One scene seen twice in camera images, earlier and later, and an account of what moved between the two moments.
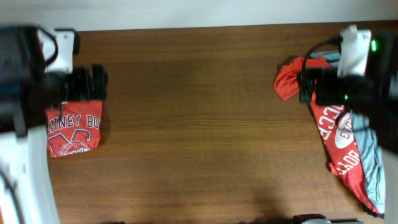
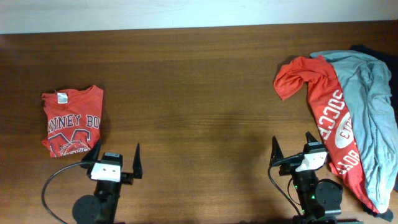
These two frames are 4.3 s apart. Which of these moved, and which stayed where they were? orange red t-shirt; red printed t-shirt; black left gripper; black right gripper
Moved: black right gripper; black left gripper
Stayed: orange red t-shirt; red printed t-shirt
